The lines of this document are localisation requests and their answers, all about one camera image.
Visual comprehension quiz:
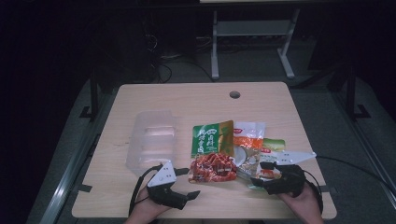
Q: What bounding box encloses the black metal stand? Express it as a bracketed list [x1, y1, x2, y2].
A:
[344, 66, 372, 120]
[78, 69, 101, 122]

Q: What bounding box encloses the clear plastic container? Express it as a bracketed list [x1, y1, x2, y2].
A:
[124, 110, 177, 176]

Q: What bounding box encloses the right hand-held gripper cable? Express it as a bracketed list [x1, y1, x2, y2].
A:
[303, 169, 325, 216]

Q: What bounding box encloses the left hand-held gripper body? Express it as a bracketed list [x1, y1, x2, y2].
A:
[147, 161, 190, 210]

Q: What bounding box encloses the hand-held gripper cable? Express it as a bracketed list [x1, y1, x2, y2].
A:
[128, 163, 164, 217]
[303, 169, 325, 216]

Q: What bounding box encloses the black floor cable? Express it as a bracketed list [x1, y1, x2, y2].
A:
[316, 154, 396, 194]

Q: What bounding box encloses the person's right hand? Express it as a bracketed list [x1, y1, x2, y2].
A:
[277, 183, 323, 218]

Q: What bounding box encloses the white metal stand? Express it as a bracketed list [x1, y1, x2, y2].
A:
[210, 8, 302, 80]

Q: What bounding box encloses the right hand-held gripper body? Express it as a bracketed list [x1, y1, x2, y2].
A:
[264, 151, 318, 199]

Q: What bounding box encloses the person's left hand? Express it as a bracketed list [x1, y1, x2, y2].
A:
[129, 186, 173, 223]

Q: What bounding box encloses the tangle of background cables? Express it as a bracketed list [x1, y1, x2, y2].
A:
[144, 31, 216, 84]

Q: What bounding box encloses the red snack packet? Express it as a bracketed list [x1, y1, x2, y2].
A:
[188, 152, 238, 184]

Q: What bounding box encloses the left hand-held gripper cable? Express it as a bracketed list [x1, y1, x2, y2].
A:
[128, 163, 164, 217]

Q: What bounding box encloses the green snack packet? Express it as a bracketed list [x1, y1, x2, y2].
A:
[191, 119, 235, 159]

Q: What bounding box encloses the white orange food packet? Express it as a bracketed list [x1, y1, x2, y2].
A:
[233, 120, 267, 180]

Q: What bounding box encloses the white green food packet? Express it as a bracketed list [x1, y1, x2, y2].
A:
[247, 137, 287, 190]

